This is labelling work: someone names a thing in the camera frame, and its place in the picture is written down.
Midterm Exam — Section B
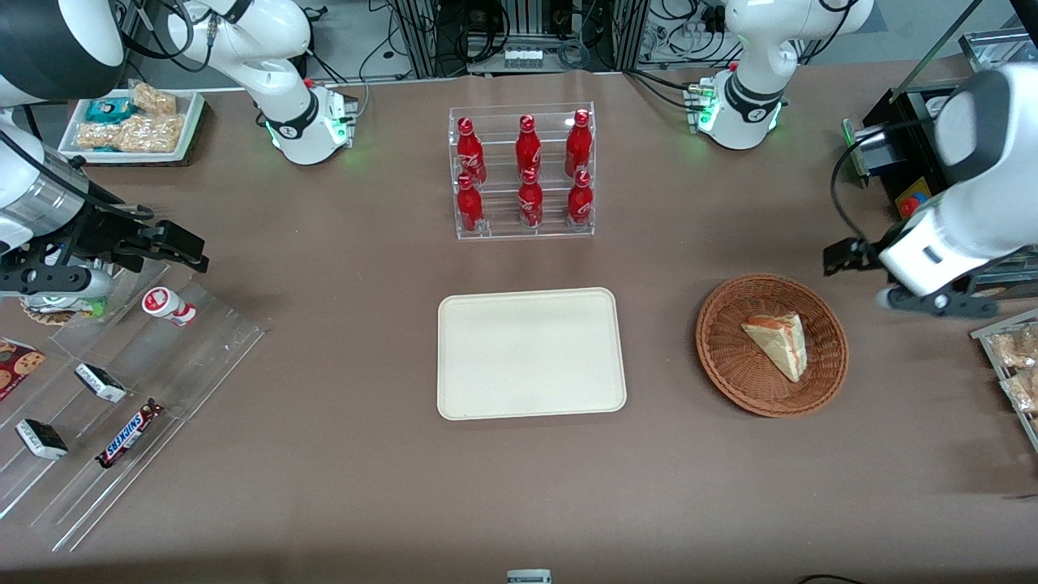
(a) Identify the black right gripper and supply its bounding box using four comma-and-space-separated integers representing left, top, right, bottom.
65, 201, 210, 273

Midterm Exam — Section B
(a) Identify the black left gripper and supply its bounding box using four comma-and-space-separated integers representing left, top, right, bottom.
823, 236, 885, 278

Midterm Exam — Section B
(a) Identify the triangle sandwich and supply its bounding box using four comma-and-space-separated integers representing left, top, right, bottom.
741, 311, 809, 384

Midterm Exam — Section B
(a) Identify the white snack tray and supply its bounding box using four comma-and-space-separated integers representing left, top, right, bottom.
58, 88, 206, 165

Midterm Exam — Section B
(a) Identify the brown round wicker basket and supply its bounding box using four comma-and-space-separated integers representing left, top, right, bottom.
695, 273, 850, 419

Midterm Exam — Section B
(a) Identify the grey tray with pastries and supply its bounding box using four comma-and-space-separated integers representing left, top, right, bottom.
970, 307, 1038, 453

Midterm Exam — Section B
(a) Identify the cream rectangular tray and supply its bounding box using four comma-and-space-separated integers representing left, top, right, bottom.
437, 287, 628, 422

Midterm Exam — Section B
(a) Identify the white red yogurt drink bottle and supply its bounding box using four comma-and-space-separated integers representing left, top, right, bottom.
141, 286, 198, 328

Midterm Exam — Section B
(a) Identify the white bottle green label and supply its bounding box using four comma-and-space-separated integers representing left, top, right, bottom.
45, 271, 111, 319

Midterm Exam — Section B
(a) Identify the grey metal connector block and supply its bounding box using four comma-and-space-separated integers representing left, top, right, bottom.
842, 117, 875, 181

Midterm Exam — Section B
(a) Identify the large clear granola bag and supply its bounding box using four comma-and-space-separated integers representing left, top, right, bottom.
76, 113, 187, 154

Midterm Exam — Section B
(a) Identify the clear acrylic stepped display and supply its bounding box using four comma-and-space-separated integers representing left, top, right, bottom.
0, 260, 268, 554

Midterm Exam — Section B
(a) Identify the black control box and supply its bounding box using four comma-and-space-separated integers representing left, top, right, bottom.
861, 79, 974, 221

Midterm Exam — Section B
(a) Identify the small clear granola bag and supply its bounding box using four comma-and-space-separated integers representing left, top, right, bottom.
129, 80, 178, 117

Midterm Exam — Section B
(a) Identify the small wicker coaster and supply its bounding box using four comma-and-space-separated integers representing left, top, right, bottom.
19, 300, 79, 328

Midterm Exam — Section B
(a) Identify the teal snack pack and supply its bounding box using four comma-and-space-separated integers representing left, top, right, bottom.
84, 97, 135, 125

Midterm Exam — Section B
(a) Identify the black white snack pack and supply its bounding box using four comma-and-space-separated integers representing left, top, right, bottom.
15, 418, 70, 462
74, 362, 129, 405

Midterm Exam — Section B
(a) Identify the wrapped pastry bag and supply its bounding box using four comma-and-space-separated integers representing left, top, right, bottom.
998, 369, 1038, 415
990, 324, 1038, 371

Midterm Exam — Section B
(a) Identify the brown snickers bar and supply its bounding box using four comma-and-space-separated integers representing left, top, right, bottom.
95, 398, 165, 470

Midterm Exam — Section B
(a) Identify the red chocolate cookie pack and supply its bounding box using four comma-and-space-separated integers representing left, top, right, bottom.
0, 337, 48, 402

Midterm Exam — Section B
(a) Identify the thin dark diagonal rod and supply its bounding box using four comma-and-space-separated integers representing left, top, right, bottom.
890, 0, 984, 104

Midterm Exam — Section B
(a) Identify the clear plastic container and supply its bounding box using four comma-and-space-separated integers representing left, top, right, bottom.
959, 28, 1038, 75

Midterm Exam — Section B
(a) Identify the red cola bottle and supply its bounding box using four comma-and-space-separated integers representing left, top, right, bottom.
455, 174, 487, 234
517, 168, 545, 230
456, 117, 488, 186
566, 170, 594, 227
515, 114, 543, 181
564, 109, 594, 178

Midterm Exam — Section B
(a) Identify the clear acrylic bottle rack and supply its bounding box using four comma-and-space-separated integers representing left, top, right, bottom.
448, 101, 596, 241

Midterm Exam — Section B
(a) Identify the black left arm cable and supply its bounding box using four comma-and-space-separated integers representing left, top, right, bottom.
830, 122, 893, 244

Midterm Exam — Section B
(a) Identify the grey left wrist camera bar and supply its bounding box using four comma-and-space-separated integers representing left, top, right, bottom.
886, 286, 1000, 319

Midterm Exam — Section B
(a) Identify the dark right wrist camera bar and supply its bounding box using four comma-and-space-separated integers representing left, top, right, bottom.
0, 260, 92, 298

